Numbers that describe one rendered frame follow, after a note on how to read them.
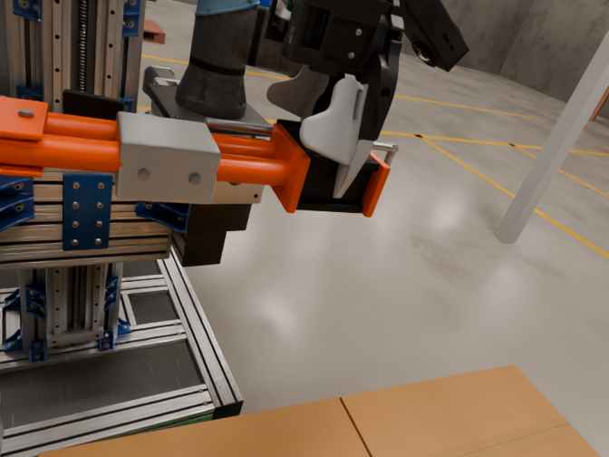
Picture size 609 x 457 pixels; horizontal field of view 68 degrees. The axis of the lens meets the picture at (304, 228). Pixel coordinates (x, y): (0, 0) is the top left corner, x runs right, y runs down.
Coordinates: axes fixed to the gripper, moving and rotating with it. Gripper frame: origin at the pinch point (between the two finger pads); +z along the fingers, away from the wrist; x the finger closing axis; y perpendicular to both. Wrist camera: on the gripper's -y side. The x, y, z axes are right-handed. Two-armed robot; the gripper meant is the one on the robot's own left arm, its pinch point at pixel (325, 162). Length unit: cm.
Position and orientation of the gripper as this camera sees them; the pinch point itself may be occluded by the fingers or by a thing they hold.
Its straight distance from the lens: 41.5
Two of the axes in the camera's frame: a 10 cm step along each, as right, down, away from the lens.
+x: 3.3, 5.6, -7.6
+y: -9.0, -0.5, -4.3
